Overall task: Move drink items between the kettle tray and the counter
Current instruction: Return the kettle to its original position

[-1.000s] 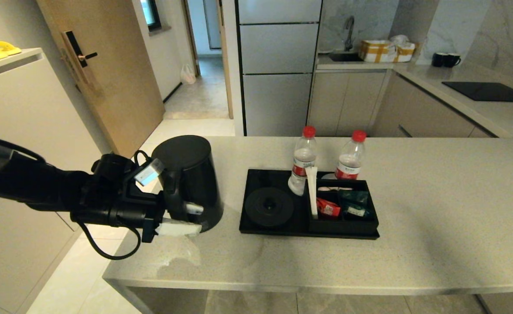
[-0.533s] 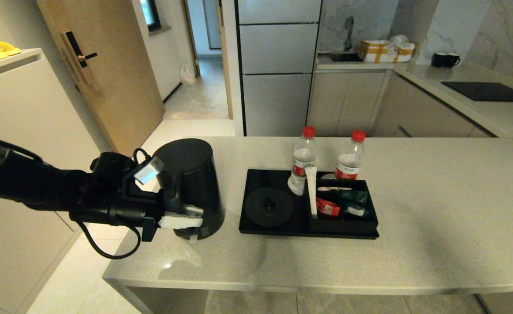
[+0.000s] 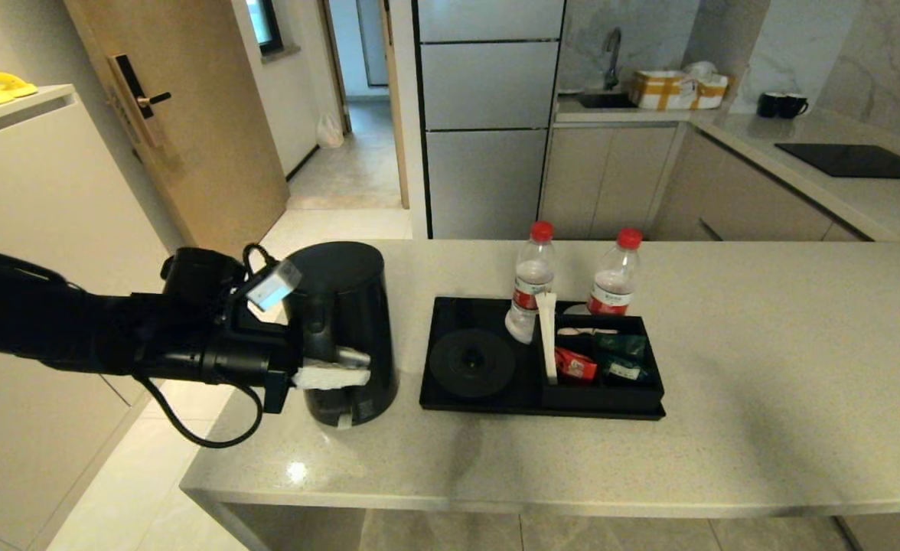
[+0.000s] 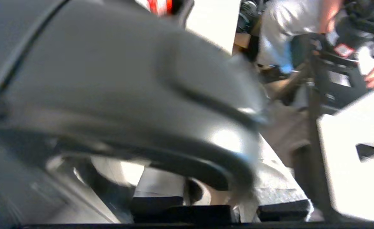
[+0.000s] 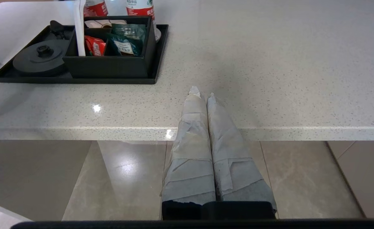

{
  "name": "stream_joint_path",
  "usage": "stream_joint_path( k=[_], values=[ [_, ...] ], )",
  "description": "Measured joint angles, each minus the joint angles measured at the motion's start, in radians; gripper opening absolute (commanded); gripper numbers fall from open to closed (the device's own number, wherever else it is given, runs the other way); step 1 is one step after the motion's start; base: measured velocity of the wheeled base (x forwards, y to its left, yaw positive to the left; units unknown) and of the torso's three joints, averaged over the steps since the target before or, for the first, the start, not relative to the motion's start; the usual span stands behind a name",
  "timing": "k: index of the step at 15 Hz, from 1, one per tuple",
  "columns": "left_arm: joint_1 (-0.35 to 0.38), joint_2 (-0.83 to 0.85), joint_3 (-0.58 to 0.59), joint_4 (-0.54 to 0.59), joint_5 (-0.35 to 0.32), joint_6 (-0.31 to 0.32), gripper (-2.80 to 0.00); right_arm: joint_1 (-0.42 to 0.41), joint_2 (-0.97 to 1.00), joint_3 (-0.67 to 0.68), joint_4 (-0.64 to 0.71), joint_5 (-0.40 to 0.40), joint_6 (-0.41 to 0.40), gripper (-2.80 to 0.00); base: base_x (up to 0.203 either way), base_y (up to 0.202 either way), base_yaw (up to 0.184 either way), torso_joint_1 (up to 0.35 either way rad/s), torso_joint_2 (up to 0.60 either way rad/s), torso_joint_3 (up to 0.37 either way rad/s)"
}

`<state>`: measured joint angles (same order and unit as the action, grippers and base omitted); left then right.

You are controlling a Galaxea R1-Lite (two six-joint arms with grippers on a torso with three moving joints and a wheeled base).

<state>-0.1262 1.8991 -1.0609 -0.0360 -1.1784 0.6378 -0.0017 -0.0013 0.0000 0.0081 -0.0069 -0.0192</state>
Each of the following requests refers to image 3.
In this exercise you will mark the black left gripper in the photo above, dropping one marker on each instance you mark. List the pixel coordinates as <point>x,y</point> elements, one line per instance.
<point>251,356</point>

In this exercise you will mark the black electric kettle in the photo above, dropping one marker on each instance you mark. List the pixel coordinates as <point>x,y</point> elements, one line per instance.
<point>343,306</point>

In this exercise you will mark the clear water bottle red cap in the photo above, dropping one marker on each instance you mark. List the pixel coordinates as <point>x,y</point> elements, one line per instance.
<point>613,278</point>
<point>533,274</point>

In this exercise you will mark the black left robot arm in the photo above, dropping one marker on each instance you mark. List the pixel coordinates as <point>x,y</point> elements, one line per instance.
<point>52,329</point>

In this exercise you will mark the black round kettle base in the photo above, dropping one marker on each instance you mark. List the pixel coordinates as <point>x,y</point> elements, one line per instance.
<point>473,362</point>

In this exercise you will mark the red sachet packet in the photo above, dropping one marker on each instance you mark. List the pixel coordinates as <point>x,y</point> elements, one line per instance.
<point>576,364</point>

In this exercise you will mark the dark green tea packet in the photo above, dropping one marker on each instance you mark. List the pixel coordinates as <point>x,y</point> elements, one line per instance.
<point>620,346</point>
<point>623,369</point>

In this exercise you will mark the silver left wrist module box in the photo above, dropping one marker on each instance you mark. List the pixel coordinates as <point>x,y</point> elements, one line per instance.
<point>272,287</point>

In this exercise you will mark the black rectangular serving tray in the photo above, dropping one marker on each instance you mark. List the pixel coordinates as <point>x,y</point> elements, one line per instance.
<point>450,312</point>

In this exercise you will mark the white long paper sachet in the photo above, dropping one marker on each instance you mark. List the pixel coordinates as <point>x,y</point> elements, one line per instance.
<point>548,337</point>

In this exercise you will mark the white round coaster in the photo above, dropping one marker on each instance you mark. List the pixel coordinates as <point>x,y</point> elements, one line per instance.
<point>576,309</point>

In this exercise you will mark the white small packet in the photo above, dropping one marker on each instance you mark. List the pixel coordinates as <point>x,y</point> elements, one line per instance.
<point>584,330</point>

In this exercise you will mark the light wooden door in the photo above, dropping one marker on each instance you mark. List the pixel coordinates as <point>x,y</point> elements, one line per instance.
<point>205,151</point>

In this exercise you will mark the silver refrigerator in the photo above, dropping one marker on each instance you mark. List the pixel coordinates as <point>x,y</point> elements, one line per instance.
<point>488,151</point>

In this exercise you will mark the black compartment organizer box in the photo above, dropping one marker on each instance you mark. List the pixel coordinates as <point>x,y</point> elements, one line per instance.
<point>603,396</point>

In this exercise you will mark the narrow wooden door leaf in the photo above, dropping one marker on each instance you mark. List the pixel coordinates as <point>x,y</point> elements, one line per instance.
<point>395,105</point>

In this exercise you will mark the beige kitchen base cabinets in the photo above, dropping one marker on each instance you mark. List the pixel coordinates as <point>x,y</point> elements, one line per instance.
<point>611,182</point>

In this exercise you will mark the dark framed window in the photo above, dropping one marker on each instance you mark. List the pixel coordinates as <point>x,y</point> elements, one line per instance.
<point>266,25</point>

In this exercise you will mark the dark kitchen sink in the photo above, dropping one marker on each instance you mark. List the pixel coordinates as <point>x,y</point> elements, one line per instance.
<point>607,100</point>

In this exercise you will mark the chrome kitchen faucet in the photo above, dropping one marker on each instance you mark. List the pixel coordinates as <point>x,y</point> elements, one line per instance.
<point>613,57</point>

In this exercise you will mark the yellow white box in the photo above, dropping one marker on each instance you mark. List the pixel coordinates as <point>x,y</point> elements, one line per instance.
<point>668,92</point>

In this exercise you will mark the white crumpled plastic bag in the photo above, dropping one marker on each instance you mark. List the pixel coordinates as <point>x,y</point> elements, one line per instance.
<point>701,70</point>

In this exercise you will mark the black mug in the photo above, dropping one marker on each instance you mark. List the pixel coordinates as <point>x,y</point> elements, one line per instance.
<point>767,105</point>
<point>790,106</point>

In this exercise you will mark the black induction cooktop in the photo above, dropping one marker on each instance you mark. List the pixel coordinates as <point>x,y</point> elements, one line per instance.
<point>855,161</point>

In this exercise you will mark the black left wrist camera housing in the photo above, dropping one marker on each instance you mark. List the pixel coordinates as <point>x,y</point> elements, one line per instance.
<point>201,272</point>

